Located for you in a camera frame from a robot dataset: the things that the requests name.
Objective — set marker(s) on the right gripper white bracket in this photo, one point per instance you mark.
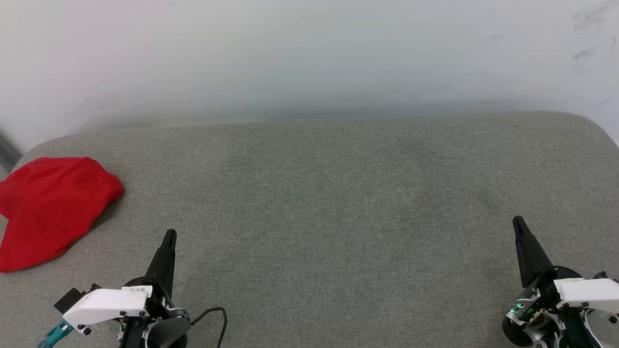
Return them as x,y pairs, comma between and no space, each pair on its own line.
580,295

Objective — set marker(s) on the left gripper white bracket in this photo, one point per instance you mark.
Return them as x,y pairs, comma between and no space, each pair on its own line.
109,303

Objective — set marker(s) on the red and white garment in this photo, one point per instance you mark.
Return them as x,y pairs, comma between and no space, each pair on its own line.
53,208

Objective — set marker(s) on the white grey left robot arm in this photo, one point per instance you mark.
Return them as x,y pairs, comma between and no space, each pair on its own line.
170,336

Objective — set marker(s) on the grey fabric sofa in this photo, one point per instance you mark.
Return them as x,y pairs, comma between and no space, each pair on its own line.
338,217

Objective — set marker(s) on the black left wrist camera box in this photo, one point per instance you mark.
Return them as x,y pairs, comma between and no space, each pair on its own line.
71,299

